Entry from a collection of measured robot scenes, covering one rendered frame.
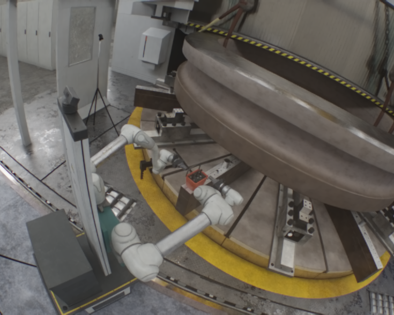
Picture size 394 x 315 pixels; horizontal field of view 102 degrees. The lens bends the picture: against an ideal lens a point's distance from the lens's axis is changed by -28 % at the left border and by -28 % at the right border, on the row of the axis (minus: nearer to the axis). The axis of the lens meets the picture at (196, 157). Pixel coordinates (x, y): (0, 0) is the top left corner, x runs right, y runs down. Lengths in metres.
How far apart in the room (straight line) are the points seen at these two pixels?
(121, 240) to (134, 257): 0.13
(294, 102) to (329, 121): 0.37
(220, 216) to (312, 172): 1.34
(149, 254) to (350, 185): 2.23
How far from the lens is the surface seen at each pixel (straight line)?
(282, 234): 2.49
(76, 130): 0.87
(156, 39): 5.61
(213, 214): 1.40
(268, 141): 2.41
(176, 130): 3.11
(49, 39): 7.32
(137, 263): 1.30
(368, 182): 2.94
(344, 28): 5.36
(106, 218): 1.73
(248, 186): 3.09
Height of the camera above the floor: 2.26
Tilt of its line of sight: 37 degrees down
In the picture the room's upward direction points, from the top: 17 degrees clockwise
